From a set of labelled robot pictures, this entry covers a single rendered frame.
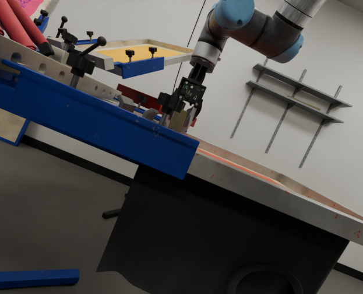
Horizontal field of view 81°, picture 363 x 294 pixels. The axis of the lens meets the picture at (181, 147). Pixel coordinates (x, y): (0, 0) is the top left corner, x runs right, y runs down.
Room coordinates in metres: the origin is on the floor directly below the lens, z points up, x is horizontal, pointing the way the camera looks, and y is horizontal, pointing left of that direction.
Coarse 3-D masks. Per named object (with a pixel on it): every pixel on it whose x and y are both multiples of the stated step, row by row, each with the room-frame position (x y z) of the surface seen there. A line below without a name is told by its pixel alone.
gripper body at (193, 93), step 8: (192, 64) 0.63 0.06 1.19; (200, 64) 0.58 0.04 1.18; (208, 64) 0.58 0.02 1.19; (192, 72) 0.58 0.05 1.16; (200, 72) 0.60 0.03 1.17; (208, 72) 0.64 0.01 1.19; (184, 80) 0.60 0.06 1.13; (192, 80) 0.58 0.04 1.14; (200, 80) 0.60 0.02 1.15; (184, 88) 0.59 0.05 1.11; (192, 88) 0.59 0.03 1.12; (200, 88) 0.58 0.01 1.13; (184, 96) 0.60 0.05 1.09; (192, 96) 0.58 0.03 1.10; (200, 96) 0.60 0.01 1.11
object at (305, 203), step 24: (192, 168) 0.35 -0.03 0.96; (216, 168) 0.35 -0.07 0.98; (264, 168) 0.92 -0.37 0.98; (240, 192) 0.36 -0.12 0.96; (264, 192) 0.36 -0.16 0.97; (288, 192) 0.36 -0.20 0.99; (312, 192) 0.69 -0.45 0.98; (312, 216) 0.36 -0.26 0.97; (336, 216) 0.37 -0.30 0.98; (360, 216) 0.51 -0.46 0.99; (360, 240) 0.37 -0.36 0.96
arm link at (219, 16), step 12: (228, 0) 0.47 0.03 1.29; (240, 0) 0.47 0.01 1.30; (252, 0) 0.48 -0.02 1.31; (216, 12) 0.50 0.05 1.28; (228, 12) 0.47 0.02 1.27; (240, 12) 0.47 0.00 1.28; (252, 12) 0.48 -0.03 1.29; (216, 24) 0.52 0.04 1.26; (228, 24) 0.49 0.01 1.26; (240, 24) 0.48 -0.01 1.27; (252, 24) 0.50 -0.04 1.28; (216, 36) 0.57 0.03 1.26; (228, 36) 0.56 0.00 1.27; (240, 36) 0.52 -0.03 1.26; (252, 36) 0.51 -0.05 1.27
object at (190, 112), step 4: (188, 108) 0.64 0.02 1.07; (192, 108) 0.62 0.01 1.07; (196, 108) 0.64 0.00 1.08; (188, 112) 0.64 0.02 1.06; (192, 112) 0.62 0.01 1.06; (188, 116) 0.64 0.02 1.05; (192, 116) 0.64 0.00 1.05; (188, 120) 0.63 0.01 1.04; (184, 124) 0.64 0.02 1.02; (188, 124) 0.60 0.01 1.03; (184, 128) 0.64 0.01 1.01; (180, 132) 0.64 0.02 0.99
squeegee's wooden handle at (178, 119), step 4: (176, 112) 0.47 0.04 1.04; (184, 112) 0.47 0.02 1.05; (172, 116) 0.47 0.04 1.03; (176, 116) 0.47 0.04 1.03; (180, 116) 0.47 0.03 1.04; (184, 116) 0.47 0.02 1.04; (172, 120) 0.47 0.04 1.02; (176, 120) 0.47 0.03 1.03; (180, 120) 0.47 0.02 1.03; (184, 120) 0.47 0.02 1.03; (172, 124) 0.47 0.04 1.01; (176, 124) 0.47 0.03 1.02; (180, 124) 0.47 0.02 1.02; (172, 128) 0.47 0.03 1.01; (176, 128) 0.47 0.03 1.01; (180, 128) 0.47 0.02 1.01
